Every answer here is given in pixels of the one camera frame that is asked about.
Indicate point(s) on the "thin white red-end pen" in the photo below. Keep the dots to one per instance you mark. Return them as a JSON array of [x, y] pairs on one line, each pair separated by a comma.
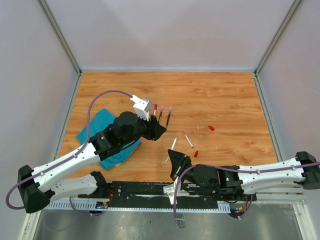
[[174, 143]]

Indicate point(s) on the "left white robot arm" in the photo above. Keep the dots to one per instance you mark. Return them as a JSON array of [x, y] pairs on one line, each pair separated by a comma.
[[39, 186]]

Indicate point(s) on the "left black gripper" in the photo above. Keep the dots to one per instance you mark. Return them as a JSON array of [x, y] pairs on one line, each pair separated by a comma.
[[155, 130]]

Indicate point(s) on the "white pen red end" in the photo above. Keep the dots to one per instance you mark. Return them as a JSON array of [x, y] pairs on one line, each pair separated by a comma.
[[189, 141]]

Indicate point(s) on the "teal cloth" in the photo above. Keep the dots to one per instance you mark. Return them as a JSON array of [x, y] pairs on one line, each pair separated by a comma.
[[112, 150]]

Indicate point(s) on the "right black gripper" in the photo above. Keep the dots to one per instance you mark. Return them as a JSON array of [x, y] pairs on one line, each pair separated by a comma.
[[178, 160]]

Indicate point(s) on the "blue gel pen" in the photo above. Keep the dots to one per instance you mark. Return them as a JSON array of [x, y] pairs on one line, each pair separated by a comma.
[[168, 119]]

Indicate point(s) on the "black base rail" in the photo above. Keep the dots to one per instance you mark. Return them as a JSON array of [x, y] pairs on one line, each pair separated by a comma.
[[160, 195]]

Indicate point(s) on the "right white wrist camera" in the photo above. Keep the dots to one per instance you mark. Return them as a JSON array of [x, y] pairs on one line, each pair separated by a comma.
[[169, 190]]

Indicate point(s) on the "white whiteboard marker purple end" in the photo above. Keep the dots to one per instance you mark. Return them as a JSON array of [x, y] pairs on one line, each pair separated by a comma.
[[155, 113]]

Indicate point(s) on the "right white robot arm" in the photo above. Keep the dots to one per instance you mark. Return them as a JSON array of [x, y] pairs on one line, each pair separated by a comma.
[[238, 181]]

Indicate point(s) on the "pink transparent gel pen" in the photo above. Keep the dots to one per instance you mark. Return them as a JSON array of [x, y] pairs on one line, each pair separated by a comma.
[[160, 116]]

